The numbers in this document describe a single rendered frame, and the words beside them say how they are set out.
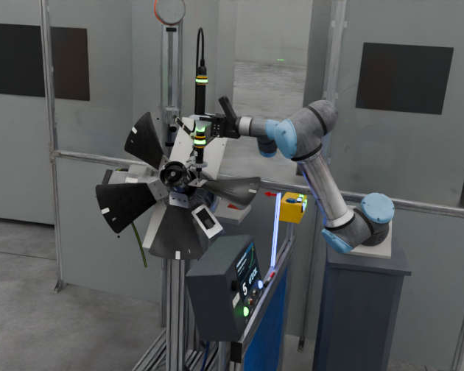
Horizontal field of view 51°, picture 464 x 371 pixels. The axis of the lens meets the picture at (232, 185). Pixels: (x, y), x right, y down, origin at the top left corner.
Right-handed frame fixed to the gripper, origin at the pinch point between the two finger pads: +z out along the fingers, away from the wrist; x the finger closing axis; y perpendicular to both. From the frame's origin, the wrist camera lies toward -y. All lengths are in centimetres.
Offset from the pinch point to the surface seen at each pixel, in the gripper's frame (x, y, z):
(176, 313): 8, 101, 9
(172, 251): -22, 51, -2
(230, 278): -80, 23, -43
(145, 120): 11.0, 7.4, 27.7
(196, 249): -16, 52, -9
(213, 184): -1.6, 27.7, -10.5
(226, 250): -69, 22, -38
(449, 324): 70, 111, -124
